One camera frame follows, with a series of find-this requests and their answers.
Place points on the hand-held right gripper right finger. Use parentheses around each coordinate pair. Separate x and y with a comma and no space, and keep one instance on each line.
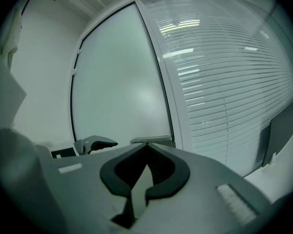
(205,203)

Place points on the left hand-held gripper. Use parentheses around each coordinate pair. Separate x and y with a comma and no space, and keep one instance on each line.
(68,152)

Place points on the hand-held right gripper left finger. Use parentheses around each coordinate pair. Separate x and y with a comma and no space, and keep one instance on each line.
(83,199)

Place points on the frosted glass door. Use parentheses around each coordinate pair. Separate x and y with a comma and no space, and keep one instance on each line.
(119,82)

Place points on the person's left forearm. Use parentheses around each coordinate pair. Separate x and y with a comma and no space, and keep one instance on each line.
(12,179)

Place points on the grey metal hinge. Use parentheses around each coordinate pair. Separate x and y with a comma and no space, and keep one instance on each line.
(79,51)
(75,71)

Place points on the long white desk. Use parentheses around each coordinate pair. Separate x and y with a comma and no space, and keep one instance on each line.
(271,179)

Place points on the large dark desk divider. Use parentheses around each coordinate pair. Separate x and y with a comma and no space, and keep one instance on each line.
(283,128)

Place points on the glass partition with blinds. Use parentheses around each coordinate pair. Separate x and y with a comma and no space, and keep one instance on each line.
(234,82)

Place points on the white sweatshirt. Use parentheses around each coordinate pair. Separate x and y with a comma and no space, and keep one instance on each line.
(12,33)

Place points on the grey metal window frame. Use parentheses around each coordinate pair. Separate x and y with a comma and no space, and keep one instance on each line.
(171,86)

